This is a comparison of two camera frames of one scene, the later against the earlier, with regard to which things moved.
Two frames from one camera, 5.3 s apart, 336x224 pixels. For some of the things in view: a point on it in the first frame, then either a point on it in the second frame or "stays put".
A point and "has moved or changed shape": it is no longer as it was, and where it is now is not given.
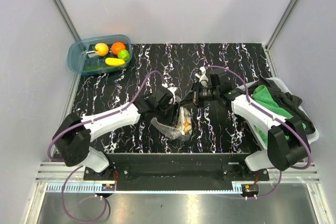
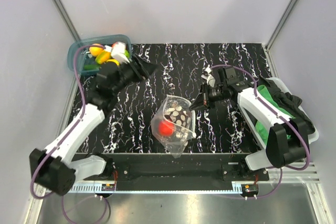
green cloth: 261,95 stays put
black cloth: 289,102 stays put
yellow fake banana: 113,62 stays put
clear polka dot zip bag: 182,131 has moved or changed shape
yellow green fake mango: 186,123 to 103,56
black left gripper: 172,119 to 143,69
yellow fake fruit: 101,49 has moved or changed shape
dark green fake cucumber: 94,67 stays put
